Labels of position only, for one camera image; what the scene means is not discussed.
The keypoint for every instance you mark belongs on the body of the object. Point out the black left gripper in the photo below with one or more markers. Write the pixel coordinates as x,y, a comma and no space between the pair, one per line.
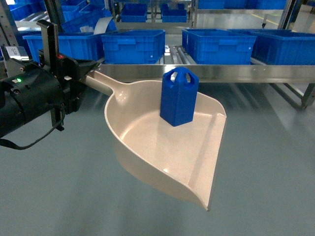
58,83

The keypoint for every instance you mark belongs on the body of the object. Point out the blue plastic hexagonal part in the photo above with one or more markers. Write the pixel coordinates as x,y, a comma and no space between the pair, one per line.
178,96

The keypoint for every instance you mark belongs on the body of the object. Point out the beige plastic dustpan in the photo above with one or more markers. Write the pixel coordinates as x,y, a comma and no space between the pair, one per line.
178,161

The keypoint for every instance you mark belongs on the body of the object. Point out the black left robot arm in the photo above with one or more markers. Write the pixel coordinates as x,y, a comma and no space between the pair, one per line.
18,99

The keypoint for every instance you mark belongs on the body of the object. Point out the steel rack shelf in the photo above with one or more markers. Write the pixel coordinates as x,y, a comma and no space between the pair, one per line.
284,74

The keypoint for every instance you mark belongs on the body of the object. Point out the blue plastic bin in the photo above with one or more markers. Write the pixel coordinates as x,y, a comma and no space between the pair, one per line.
145,46
75,45
282,46
218,47
134,12

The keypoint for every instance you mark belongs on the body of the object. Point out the white rolled sheet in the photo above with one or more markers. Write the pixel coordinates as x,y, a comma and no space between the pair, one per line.
102,25

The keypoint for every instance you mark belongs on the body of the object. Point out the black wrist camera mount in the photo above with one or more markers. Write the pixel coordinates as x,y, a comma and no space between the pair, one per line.
50,44

